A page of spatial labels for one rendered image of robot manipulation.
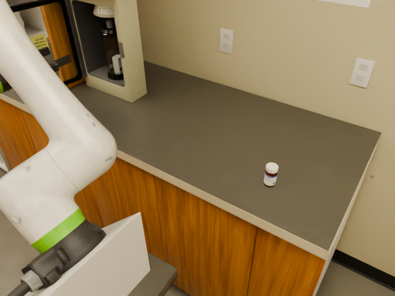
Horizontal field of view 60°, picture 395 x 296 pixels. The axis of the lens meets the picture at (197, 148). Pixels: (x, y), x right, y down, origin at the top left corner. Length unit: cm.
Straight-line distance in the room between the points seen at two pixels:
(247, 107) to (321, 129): 34
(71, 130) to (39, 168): 11
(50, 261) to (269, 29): 126
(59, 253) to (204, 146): 74
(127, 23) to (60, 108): 80
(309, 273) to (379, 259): 95
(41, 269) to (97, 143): 29
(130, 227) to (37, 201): 20
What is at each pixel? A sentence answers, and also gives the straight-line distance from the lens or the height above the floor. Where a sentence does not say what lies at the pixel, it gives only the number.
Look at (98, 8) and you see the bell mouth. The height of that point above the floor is 135.
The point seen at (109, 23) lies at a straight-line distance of 165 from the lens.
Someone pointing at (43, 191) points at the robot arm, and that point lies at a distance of 81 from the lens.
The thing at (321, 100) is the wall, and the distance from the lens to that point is 164.
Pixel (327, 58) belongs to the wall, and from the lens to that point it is 156.
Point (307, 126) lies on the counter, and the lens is 153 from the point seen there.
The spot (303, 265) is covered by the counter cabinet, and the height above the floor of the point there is 79.
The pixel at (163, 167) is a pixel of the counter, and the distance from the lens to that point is 126.
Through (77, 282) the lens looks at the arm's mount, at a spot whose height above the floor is 115.
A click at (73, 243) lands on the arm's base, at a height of 115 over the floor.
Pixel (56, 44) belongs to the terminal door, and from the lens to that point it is 173.
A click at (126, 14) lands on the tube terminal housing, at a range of 154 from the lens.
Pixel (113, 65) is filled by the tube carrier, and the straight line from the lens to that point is 169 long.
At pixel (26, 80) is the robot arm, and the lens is 85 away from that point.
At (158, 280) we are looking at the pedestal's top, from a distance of 97.
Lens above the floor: 177
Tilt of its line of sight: 38 degrees down
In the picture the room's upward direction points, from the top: 1 degrees counter-clockwise
